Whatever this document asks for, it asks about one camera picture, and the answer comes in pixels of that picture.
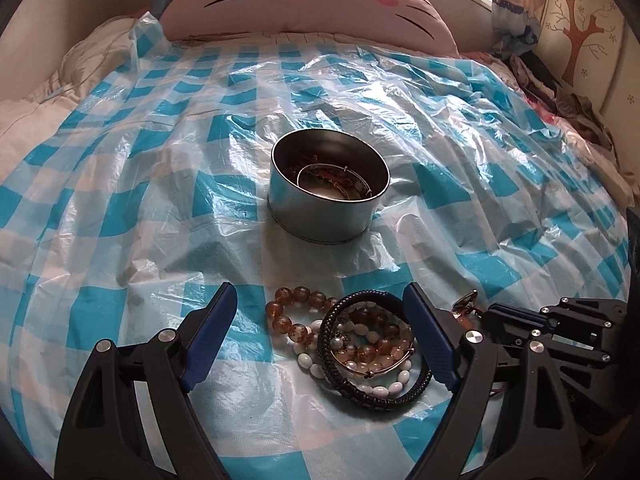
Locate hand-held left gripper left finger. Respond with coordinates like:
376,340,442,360
54,282,239,480

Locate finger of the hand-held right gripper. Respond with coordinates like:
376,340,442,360
495,329,535,350
482,302,552,334

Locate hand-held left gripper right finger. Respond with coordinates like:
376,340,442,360
402,282,587,480

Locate red cord with metal clasp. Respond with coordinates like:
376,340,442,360
452,291,484,322

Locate rose gold bangle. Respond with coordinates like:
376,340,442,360
332,342,417,377

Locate white bead bracelet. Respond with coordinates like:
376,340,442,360
294,302,431,397

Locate large amber bead bracelet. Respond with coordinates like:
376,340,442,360
266,285,342,347

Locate black braided bracelet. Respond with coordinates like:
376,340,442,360
318,290,434,405

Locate round metal tin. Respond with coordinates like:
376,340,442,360
266,129,391,245

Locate silver metal bangle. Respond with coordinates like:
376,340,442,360
296,162,374,202

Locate blue checkered plastic sheet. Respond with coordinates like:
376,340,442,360
0,12,634,480

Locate pile of dark clothes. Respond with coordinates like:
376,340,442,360
500,50,634,202

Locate tree decal headboard panel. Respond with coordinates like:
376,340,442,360
530,0,640,122

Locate striped white quilt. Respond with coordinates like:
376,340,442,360
0,15,167,187

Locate pink and blue curtain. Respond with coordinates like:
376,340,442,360
491,0,544,54

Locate pink cat face pillow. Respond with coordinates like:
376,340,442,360
160,0,461,57

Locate plain cream headboard panel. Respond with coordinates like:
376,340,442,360
0,0,152,102

